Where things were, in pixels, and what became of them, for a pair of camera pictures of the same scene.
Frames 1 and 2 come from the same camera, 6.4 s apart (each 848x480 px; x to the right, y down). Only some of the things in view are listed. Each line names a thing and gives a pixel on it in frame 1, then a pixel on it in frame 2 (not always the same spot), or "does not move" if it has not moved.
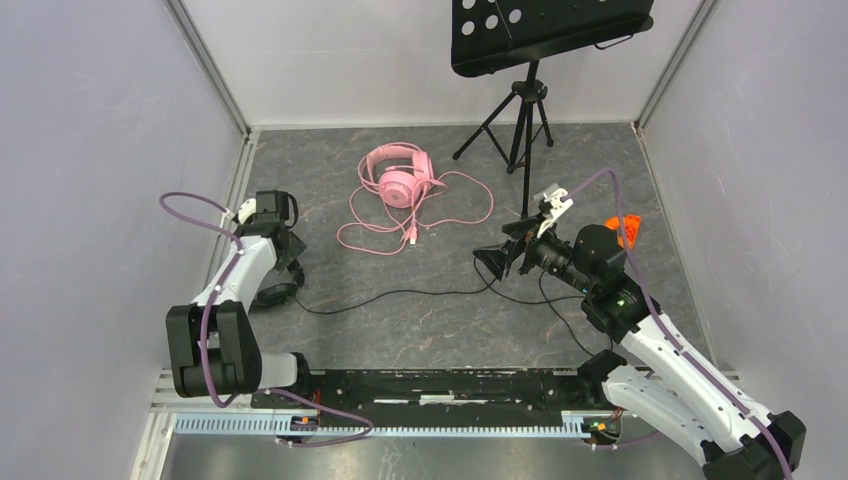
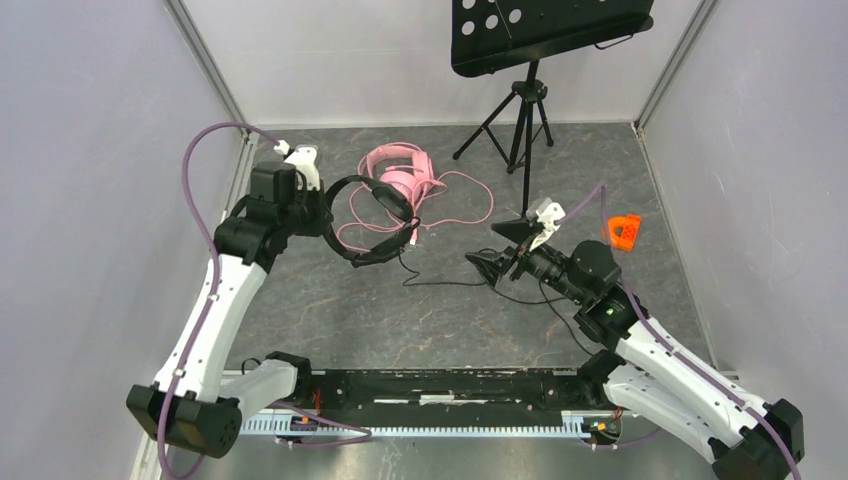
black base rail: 579,389 does not move
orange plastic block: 631,224 does not move
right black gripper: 500,257 does not move
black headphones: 278,293 to 393,245
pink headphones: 401,187 does not move
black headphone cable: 489,284 to 410,282
